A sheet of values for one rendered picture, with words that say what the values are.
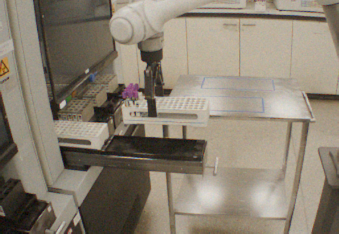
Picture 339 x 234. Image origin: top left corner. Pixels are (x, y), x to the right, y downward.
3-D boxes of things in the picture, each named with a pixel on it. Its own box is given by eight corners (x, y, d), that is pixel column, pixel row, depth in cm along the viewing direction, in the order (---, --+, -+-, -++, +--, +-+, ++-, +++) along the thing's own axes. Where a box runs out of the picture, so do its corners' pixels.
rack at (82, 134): (30, 145, 124) (26, 131, 121) (42, 132, 133) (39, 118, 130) (100, 152, 118) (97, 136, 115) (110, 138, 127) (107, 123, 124)
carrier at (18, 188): (21, 194, 94) (16, 178, 92) (27, 195, 94) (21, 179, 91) (1, 219, 84) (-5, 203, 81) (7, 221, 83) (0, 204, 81)
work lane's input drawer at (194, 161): (24, 162, 126) (18, 142, 122) (41, 144, 138) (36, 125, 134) (216, 181, 111) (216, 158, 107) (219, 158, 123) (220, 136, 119)
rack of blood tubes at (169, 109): (122, 123, 124) (120, 107, 122) (131, 111, 133) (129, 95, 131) (206, 126, 118) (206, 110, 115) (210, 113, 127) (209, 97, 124)
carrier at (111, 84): (114, 85, 170) (113, 74, 168) (118, 85, 170) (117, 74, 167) (106, 95, 160) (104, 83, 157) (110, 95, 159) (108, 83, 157)
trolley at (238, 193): (165, 250, 175) (152, 112, 141) (181, 197, 216) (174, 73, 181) (290, 258, 161) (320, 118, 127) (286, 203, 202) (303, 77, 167)
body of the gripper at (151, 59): (159, 52, 111) (161, 79, 115) (165, 45, 118) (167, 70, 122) (136, 52, 113) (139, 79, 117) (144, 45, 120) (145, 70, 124)
